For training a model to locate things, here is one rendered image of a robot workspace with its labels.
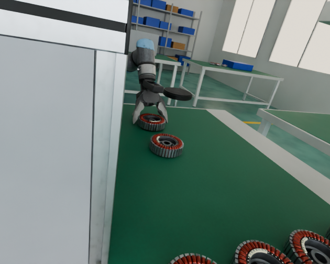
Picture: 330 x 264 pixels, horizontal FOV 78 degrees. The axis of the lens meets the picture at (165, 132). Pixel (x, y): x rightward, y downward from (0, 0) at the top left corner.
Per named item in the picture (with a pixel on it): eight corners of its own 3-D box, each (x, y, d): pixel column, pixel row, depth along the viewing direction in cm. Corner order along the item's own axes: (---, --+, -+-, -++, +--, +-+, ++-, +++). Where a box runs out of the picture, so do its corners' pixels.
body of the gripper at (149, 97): (152, 107, 92) (150, 81, 92) (160, 104, 84) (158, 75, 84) (135, 107, 88) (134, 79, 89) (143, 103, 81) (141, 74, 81)
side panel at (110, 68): (89, 163, 55) (92, 33, 42) (100, 163, 56) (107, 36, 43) (88, 268, 32) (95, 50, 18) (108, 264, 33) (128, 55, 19)
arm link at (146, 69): (158, 65, 84) (140, 62, 81) (158, 76, 84) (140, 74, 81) (151, 70, 91) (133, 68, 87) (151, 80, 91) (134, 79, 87)
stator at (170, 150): (180, 144, 74) (182, 134, 73) (183, 161, 64) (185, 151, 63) (150, 139, 73) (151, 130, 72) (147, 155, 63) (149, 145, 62)
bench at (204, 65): (175, 93, 452) (182, 57, 420) (243, 99, 519) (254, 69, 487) (192, 107, 376) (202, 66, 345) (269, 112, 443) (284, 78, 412)
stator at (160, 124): (133, 120, 86) (134, 112, 85) (157, 120, 91) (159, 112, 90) (143, 132, 77) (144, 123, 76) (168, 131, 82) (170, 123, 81)
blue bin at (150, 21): (142, 24, 650) (143, 16, 641) (155, 27, 665) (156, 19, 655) (145, 25, 615) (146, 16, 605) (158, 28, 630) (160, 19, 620)
